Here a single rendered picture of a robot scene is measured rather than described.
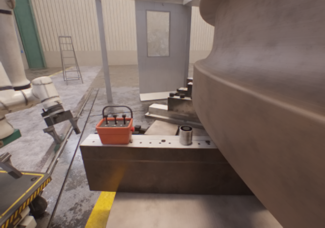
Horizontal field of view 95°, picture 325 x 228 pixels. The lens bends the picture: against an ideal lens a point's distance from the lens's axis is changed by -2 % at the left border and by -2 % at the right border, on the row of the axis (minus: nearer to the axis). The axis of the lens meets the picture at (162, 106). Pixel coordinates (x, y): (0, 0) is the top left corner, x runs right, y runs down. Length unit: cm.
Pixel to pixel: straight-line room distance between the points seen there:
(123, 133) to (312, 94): 81
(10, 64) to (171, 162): 114
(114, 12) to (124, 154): 1382
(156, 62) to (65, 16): 1151
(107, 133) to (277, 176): 80
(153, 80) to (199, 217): 338
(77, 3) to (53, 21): 220
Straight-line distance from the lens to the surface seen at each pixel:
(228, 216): 116
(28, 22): 1506
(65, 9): 1481
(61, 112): 99
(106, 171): 112
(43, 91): 98
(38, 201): 164
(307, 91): 46
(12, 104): 105
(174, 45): 412
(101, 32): 393
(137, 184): 114
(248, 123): 47
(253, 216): 122
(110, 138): 97
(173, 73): 415
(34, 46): 1495
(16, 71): 131
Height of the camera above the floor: 123
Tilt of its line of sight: 20 degrees down
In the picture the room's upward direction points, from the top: straight up
